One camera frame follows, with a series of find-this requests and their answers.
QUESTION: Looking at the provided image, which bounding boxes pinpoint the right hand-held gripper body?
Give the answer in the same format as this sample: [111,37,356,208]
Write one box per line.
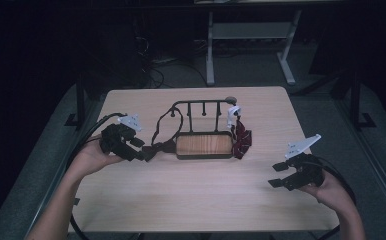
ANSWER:
[284,133,326,192]

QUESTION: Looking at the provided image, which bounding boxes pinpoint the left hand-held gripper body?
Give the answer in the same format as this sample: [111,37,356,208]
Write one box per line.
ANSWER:
[99,113,144,158]

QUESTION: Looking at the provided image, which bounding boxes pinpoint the black bow tie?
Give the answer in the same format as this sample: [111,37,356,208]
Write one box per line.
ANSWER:
[141,106,185,163]

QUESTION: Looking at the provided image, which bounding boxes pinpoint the dark red striped bow tie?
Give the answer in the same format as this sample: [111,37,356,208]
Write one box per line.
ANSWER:
[226,104,253,160]

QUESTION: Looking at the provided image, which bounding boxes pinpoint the black hook rack wooden base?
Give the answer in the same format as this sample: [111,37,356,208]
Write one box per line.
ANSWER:
[170,98,240,161]

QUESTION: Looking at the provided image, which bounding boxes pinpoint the person's left hand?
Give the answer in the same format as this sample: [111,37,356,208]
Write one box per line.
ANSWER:
[71,134,126,178]

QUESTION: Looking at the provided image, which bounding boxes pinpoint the person's right hand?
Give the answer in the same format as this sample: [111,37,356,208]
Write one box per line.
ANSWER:
[298,169,346,212]

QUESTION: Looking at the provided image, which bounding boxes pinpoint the black metal stand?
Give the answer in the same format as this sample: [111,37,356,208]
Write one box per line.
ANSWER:
[349,71,377,130]
[64,73,88,128]

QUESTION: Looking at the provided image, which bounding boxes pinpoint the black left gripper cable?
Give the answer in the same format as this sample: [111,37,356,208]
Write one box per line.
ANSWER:
[65,112,127,240]

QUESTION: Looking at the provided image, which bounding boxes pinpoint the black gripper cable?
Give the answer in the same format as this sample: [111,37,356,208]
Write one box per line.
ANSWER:
[314,155,358,240]
[65,112,127,240]

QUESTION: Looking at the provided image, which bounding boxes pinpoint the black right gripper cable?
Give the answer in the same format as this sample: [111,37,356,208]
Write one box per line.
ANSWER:
[314,155,358,240]

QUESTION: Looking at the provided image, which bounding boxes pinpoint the black floor cables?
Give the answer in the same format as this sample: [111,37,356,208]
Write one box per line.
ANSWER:
[132,19,209,89]

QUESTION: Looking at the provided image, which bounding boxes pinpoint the white metal desk frame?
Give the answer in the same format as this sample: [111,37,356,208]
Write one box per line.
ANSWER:
[205,9,303,87]

